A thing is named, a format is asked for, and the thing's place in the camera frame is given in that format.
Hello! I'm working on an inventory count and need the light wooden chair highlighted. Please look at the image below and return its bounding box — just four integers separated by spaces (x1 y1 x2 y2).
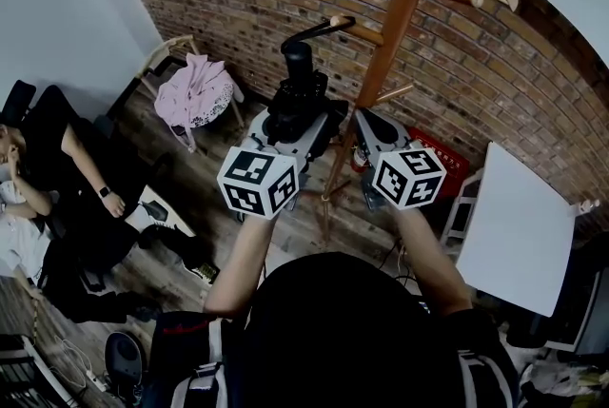
137 33 246 146

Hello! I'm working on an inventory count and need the wooden coat rack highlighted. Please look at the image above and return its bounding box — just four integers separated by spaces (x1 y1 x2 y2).
319 0 485 242

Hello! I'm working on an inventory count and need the pink garment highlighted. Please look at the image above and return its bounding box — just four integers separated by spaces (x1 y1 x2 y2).
155 52 234 154

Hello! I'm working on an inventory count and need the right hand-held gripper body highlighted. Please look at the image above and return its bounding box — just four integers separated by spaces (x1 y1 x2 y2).
361 139 448 211

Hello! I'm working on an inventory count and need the black metal rack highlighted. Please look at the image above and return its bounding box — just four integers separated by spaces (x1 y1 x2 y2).
0 333 80 408

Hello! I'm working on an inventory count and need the person's right forearm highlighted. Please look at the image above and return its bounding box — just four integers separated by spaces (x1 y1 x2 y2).
394 205 473 317

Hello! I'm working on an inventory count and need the black office chair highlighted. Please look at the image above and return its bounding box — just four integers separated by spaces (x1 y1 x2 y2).
2 80 118 139

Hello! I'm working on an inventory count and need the black swivel chair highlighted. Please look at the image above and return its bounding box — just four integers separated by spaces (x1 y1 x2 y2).
503 296 553 348

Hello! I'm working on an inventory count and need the yellow black striped strap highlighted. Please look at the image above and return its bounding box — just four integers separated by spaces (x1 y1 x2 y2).
30 296 44 340

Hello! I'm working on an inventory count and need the black cable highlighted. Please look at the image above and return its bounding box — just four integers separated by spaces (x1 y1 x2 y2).
380 239 415 283

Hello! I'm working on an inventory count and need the black umbrella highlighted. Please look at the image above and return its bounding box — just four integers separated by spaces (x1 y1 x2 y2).
265 15 357 160

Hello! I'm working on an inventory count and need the dark cabinet white frame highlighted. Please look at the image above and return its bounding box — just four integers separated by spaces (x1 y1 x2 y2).
546 267 609 355

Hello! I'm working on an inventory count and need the white power strip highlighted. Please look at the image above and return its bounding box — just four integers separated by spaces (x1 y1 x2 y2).
85 370 108 393

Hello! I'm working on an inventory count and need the person's black clothed torso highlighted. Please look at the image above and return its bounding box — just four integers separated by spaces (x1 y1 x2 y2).
142 252 520 408

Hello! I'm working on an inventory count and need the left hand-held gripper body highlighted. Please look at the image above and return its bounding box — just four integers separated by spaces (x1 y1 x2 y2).
217 134 313 221

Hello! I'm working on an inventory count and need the white cable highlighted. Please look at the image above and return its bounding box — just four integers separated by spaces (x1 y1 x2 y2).
54 334 96 381

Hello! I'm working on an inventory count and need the person's left forearm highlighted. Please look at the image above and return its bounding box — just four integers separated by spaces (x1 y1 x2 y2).
203 215 277 317

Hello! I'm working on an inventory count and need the red fire equipment box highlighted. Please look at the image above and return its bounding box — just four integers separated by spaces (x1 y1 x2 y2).
407 126 471 203

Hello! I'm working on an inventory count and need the white square table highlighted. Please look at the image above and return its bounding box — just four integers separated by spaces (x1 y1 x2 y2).
440 142 577 319

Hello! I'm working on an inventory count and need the black round device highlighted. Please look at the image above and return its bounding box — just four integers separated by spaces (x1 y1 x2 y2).
104 332 144 381

